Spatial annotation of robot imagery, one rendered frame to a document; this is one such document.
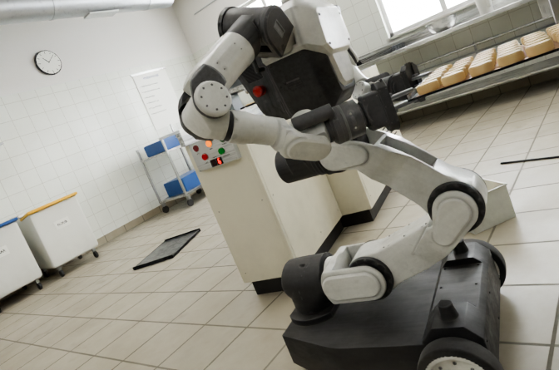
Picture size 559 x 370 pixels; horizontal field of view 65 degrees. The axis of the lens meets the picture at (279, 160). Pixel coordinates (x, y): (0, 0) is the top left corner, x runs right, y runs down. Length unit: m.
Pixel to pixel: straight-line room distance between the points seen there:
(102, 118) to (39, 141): 0.90
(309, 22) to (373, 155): 0.39
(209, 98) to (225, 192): 1.28
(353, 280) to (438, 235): 0.30
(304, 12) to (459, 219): 0.66
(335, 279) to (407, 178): 0.39
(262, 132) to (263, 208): 1.14
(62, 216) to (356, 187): 3.51
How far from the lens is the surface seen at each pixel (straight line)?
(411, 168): 1.24
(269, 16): 1.06
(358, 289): 1.39
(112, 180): 6.33
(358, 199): 2.65
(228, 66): 0.97
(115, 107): 6.62
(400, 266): 1.37
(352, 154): 1.23
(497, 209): 2.21
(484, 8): 4.88
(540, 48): 1.03
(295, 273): 1.51
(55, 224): 5.25
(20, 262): 5.12
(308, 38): 1.16
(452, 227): 1.23
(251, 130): 0.94
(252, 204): 2.09
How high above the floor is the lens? 0.89
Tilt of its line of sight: 8 degrees down
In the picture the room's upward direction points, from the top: 22 degrees counter-clockwise
